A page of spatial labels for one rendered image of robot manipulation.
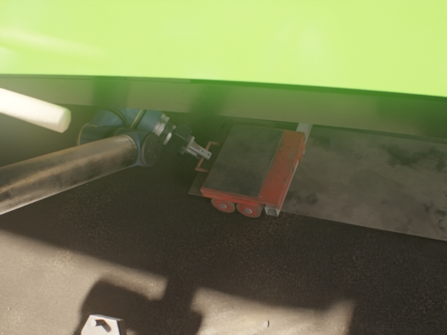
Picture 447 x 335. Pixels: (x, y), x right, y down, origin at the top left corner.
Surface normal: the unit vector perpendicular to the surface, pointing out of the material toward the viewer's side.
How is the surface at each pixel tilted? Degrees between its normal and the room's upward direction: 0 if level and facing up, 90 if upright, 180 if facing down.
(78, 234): 0
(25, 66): 90
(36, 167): 55
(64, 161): 59
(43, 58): 90
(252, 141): 0
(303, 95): 90
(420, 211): 0
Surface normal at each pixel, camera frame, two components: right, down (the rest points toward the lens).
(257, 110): -0.36, 0.79
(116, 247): -0.23, -0.60
